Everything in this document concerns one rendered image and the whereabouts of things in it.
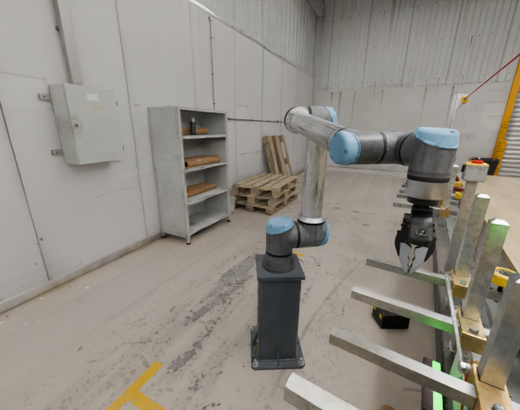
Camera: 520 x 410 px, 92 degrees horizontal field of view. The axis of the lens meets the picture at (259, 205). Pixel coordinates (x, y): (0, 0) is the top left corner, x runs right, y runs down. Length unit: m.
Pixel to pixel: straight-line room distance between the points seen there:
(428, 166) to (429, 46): 8.03
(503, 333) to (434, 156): 0.37
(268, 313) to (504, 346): 1.07
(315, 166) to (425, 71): 7.43
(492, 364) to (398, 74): 8.09
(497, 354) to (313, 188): 0.90
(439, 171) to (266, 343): 1.30
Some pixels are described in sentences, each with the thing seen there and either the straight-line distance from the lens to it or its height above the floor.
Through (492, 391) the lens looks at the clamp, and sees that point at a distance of 0.75.
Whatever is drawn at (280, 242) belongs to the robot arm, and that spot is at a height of 0.77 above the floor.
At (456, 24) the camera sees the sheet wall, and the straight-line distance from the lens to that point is 8.83.
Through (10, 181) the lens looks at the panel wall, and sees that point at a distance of 2.58.
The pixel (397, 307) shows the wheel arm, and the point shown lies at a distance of 0.93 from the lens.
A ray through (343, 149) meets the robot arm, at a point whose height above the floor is 1.30.
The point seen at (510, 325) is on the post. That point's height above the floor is 1.01.
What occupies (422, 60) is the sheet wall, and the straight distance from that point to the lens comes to 8.60.
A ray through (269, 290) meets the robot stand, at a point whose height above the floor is 0.51.
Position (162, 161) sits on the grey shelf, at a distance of 3.08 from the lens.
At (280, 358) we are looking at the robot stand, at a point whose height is 0.04.
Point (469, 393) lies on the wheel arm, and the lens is 0.74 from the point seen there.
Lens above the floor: 1.35
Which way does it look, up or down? 17 degrees down
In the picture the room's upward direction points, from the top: 1 degrees clockwise
